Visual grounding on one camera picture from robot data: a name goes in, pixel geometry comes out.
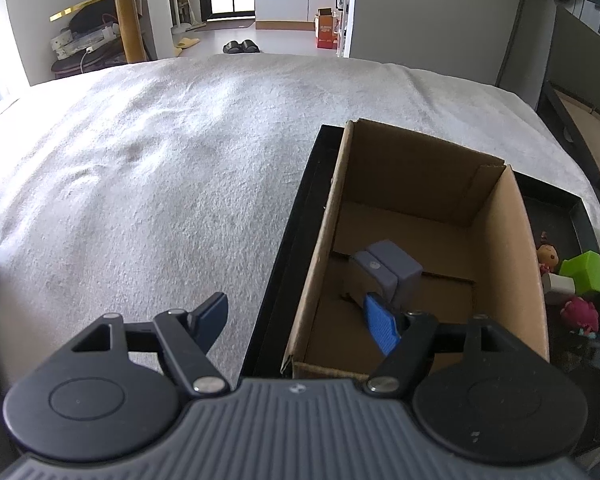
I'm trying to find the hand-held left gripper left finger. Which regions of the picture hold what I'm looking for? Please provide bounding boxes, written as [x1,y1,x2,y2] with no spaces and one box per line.
[72,292,231,398]

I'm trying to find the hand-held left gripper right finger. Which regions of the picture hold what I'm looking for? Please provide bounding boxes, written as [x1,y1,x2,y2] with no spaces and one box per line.
[364,294,528,397]

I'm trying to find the pink spiky toy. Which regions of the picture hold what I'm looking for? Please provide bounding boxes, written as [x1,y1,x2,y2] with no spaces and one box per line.
[560,296,600,336]

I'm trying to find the grey plastic block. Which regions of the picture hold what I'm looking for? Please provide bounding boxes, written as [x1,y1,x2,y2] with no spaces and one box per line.
[347,240,423,308]

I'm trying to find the white plastic block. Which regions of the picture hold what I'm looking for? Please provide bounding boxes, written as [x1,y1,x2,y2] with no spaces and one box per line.
[541,272,577,306]

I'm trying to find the green plastic block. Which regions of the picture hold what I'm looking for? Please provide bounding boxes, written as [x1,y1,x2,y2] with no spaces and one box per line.
[559,251,600,295]

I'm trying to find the black tray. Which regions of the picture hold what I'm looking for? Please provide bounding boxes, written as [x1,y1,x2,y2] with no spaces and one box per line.
[240,124,600,466]

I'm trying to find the small doll figure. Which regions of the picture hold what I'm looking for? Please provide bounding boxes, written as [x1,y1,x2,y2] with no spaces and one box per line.
[536,231,561,276]

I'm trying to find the brown cardboard box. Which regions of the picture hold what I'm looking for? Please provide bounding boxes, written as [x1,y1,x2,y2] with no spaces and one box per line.
[281,119,551,380]

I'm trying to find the yellow slippers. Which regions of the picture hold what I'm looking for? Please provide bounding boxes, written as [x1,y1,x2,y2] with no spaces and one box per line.
[173,36,200,59]

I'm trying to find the dark round stool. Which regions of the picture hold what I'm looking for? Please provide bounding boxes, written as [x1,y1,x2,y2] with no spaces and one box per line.
[51,40,131,79]

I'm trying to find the brown doormat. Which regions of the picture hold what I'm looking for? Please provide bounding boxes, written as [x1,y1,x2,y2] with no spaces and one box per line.
[206,17,256,30]

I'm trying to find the white fan stand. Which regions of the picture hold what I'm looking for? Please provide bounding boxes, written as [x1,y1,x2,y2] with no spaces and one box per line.
[170,0,197,37]

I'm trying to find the gold round table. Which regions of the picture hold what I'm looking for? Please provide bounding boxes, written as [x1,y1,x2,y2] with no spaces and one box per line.
[49,0,204,64]

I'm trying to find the orange cardboard box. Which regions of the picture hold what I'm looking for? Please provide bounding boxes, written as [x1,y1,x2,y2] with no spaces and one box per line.
[314,7,339,50]

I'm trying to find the grey panel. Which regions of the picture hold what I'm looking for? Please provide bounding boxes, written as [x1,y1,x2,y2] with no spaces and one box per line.
[549,5,600,128]

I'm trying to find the black bag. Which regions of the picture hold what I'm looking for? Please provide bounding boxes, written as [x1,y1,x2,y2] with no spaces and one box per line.
[69,2,118,36]

